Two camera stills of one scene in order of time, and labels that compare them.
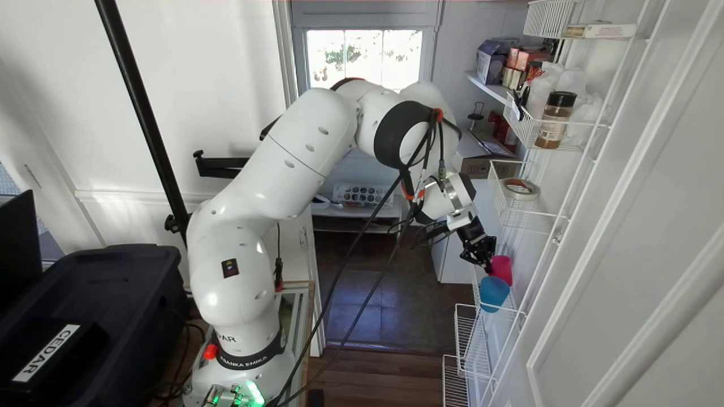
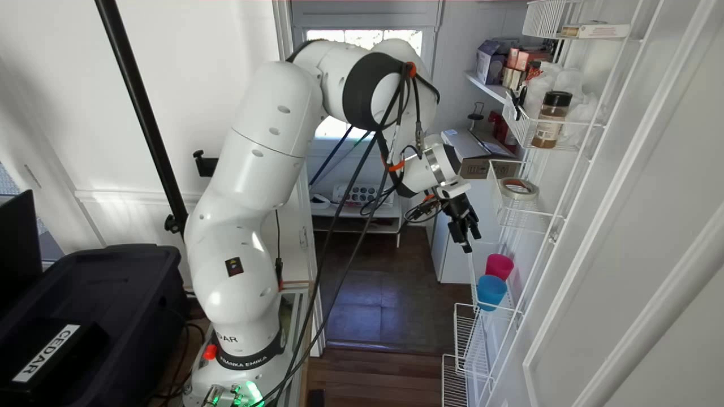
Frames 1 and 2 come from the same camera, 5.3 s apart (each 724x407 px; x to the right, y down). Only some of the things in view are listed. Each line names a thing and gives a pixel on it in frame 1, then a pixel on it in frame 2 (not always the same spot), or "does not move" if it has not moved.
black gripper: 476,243 to 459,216
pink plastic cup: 500,264 does not move
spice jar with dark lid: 558,114 does not move
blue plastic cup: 495,291 does not move
